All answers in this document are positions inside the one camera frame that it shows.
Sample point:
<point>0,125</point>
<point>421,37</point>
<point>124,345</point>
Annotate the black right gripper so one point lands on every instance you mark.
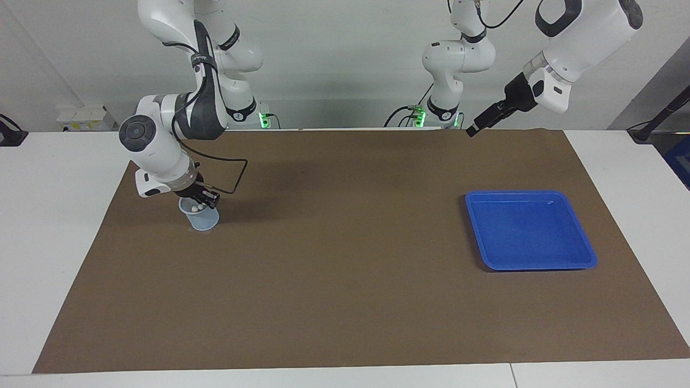
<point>197,189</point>

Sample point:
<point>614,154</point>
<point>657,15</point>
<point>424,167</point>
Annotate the black stand pole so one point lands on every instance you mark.
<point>660,116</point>

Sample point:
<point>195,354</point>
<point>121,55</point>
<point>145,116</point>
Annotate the brown table mat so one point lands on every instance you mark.
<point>345,269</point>

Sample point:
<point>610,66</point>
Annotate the clear plastic cup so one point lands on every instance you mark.
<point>200,221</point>

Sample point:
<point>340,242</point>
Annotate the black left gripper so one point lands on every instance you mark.
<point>520,94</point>

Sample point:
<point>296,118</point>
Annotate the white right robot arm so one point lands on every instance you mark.
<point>156,151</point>

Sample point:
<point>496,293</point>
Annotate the black clamp mount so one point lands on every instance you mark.
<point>11,134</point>

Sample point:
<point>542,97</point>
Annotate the blue plastic tray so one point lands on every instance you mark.
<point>531,231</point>

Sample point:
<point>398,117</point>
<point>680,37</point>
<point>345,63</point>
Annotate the blue bin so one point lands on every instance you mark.
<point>680,161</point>

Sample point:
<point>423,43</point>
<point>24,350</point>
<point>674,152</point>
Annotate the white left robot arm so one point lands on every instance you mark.
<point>587,32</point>

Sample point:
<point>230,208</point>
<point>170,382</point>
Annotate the white power strip box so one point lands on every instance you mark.
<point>86,118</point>

